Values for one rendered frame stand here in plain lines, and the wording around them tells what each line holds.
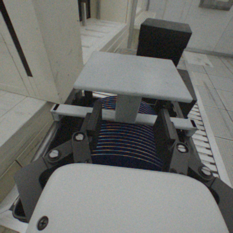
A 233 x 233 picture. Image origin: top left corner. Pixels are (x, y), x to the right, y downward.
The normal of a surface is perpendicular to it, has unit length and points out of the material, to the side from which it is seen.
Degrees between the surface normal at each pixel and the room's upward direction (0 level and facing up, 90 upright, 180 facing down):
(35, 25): 90
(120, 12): 90
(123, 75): 0
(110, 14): 90
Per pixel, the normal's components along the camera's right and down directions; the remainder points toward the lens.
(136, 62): 0.08, -0.70
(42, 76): -0.25, 0.67
